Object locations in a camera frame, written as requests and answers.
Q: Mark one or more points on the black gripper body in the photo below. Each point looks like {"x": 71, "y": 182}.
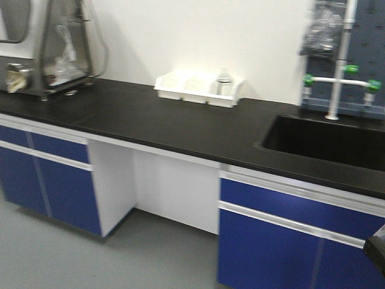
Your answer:
{"x": 374, "y": 249}

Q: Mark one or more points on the blue right cabinet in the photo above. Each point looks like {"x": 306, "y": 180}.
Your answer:
{"x": 270, "y": 239}

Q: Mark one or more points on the blue cabinet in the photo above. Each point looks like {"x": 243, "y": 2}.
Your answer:
{"x": 270, "y": 239}
{"x": 51, "y": 175}

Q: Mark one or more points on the black sink basin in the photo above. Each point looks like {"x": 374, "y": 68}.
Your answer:
{"x": 354, "y": 145}

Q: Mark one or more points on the white lab faucet green valves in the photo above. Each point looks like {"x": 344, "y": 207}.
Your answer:
{"x": 341, "y": 75}

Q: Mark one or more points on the blue grey pegboard drying rack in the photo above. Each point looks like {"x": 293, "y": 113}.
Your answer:
{"x": 361, "y": 45}

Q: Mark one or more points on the white right storage bin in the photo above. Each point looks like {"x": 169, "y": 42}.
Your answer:
{"x": 230, "y": 94}

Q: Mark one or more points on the white storage bin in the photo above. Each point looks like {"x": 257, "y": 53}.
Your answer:
{"x": 230, "y": 94}
{"x": 172, "y": 84}
{"x": 196, "y": 88}

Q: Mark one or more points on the clear plastic bag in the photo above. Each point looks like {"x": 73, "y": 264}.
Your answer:
{"x": 322, "y": 36}

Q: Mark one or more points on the round glass flask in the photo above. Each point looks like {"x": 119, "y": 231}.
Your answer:
{"x": 223, "y": 79}

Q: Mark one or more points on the white middle storage bin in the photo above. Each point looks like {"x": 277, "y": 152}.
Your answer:
{"x": 196, "y": 88}

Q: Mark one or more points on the white left storage bin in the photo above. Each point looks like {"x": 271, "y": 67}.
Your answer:
{"x": 172, "y": 84}

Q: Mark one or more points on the blue left cabinet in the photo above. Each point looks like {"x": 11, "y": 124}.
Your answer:
{"x": 51, "y": 175}

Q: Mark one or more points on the steel lab apparatus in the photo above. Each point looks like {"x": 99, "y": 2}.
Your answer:
{"x": 59, "y": 42}

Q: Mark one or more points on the cream gloves on apparatus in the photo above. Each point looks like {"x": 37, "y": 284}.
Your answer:
{"x": 17, "y": 80}

